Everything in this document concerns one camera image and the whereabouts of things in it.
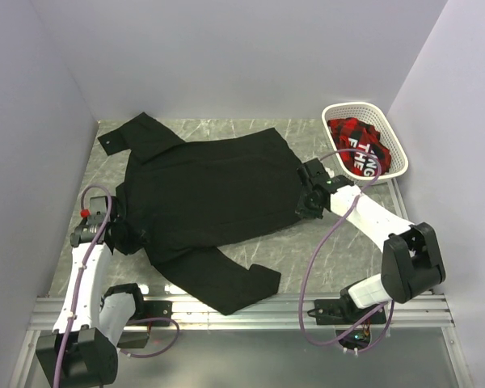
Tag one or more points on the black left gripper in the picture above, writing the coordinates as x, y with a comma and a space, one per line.
115, 219

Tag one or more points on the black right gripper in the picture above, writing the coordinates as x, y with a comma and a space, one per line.
304, 211

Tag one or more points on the black long sleeve shirt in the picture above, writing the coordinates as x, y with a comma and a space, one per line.
203, 195

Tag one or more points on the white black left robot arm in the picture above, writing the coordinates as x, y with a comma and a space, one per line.
81, 350

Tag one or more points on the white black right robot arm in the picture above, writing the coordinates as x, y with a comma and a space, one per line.
411, 257

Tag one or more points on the red black plaid shirt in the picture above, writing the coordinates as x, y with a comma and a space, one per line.
363, 151

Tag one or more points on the white plastic laundry basket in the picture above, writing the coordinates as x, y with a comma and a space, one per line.
369, 114

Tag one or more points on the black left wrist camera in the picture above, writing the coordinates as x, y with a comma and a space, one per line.
96, 211

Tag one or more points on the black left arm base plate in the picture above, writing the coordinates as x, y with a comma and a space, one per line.
139, 338

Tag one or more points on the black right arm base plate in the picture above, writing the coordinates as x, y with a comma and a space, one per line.
329, 312

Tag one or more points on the aluminium rail frame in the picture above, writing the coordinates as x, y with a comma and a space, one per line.
266, 345

